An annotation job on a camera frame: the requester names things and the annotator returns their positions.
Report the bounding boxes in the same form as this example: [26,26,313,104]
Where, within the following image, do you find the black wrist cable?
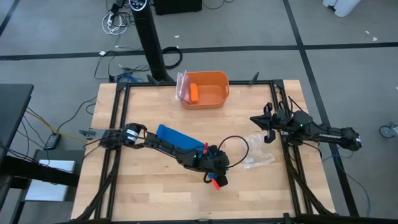
[287,95,308,114]
[203,135,249,184]

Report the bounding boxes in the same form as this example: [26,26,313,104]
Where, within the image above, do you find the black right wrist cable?
[287,95,308,114]

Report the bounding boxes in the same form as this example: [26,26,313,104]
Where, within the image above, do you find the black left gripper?
[198,144,231,189]

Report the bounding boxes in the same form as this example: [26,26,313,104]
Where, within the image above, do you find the black tower fan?
[129,0,175,83]

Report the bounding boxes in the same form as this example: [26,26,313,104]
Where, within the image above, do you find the clear plastic bag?
[242,133,276,170]

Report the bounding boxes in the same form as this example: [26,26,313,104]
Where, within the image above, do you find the yellow floor cable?
[25,109,90,144]

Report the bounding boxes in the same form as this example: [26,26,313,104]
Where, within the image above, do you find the white flat board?
[24,159,76,202]

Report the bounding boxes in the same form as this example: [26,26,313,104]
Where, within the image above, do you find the black clamp lever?
[248,71,261,85]
[146,73,161,86]

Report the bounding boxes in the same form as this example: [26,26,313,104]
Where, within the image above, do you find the white plastic object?
[322,0,363,18]

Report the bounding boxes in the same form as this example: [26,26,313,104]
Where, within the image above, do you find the black desk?
[0,83,35,162]

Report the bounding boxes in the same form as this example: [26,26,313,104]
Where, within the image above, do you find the white cable bundle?
[101,11,129,35]

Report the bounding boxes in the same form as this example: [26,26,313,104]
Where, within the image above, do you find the orange plastic bin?
[178,70,230,110]

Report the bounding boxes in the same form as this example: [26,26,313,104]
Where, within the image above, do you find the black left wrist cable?
[203,135,249,184]

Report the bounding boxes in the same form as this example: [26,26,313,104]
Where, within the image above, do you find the tangled blue cable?
[116,72,144,84]

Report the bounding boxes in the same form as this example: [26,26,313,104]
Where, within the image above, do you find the black coiled cable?
[162,45,183,70]

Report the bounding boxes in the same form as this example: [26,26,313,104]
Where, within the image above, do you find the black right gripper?
[249,102,282,144]

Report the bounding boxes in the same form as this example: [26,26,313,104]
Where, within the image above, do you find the orange bandage roll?
[189,82,200,104]

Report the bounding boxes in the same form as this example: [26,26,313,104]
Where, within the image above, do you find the black box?
[154,0,203,16]

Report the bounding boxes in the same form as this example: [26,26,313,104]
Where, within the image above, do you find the grey caster wheel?
[379,122,398,139]

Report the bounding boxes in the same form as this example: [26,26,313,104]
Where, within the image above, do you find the long blue floor cable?
[322,145,373,218]

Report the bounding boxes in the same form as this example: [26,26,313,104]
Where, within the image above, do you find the blue elastic bandage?
[155,123,218,181]

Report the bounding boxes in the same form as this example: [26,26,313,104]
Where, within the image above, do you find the black power adapter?
[44,133,62,150]

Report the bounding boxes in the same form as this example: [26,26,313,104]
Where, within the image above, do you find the clear bag with orange roll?
[175,70,200,105]

